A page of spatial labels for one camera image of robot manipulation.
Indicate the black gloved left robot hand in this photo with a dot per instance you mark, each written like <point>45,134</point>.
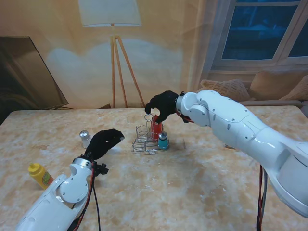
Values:
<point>103,142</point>

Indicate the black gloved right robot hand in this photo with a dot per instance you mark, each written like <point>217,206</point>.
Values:
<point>166,104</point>

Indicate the red ketchup squeeze bottle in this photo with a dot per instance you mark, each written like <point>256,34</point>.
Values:
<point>157,130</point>

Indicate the teal shaker with silver cap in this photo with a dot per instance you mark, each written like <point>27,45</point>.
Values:
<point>163,143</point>

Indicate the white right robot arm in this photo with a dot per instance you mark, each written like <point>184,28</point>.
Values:
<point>240,130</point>

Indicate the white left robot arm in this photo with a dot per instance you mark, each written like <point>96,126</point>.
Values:
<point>53,202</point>

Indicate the clear salt shaker silver cap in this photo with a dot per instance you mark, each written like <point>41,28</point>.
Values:
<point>84,142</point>

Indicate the yellow mustard squeeze bottle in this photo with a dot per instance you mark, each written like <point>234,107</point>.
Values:
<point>42,179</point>

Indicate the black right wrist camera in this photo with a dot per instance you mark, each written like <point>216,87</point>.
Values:
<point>185,118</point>

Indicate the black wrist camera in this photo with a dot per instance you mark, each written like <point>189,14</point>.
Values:
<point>185,118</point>
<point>101,169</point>

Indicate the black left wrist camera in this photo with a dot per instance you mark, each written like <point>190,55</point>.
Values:
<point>101,169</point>

